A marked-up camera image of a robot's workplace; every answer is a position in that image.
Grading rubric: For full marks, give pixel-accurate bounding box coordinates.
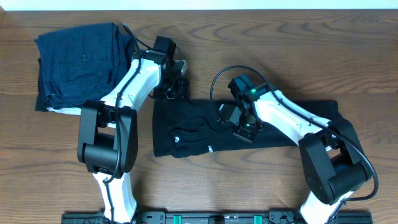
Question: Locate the black polo shirt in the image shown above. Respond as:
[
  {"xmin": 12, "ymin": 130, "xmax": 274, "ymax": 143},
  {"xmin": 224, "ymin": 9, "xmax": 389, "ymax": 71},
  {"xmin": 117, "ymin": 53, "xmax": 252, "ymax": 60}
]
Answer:
[{"xmin": 151, "ymin": 98, "xmax": 343, "ymax": 159}]

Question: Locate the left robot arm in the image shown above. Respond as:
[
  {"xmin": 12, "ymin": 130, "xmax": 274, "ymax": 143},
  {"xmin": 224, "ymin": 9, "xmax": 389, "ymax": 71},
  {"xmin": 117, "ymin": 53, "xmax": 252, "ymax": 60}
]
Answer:
[{"xmin": 62, "ymin": 35, "xmax": 190, "ymax": 223}]

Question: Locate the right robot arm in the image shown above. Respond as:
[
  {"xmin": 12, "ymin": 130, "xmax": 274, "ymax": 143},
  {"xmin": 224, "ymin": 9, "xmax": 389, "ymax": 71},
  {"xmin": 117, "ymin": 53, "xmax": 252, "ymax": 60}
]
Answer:
[{"xmin": 219, "ymin": 75, "xmax": 377, "ymax": 223}]

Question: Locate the folded dark blue garment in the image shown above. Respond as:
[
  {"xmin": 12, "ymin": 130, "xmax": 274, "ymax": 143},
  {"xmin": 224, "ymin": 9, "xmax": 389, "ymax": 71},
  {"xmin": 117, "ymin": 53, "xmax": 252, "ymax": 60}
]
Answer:
[{"xmin": 34, "ymin": 22, "xmax": 134, "ymax": 109}]

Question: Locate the folded white garment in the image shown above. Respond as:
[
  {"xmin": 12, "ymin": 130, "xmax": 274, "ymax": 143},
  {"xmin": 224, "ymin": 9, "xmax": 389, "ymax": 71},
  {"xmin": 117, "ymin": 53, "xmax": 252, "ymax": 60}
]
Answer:
[{"xmin": 47, "ymin": 107, "xmax": 81, "ymax": 116}]

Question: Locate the folded black garment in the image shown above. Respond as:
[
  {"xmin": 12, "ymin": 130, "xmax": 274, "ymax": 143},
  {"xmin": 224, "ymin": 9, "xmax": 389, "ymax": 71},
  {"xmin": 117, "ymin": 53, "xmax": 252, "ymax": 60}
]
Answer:
[{"xmin": 35, "ymin": 58, "xmax": 83, "ymax": 113}]

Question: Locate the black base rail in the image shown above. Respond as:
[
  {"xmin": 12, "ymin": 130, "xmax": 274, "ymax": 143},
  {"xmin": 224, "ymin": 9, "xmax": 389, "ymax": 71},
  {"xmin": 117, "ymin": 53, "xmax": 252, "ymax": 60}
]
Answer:
[{"xmin": 61, "ymin": 210, "xmax": 373, "ymax": 224}]

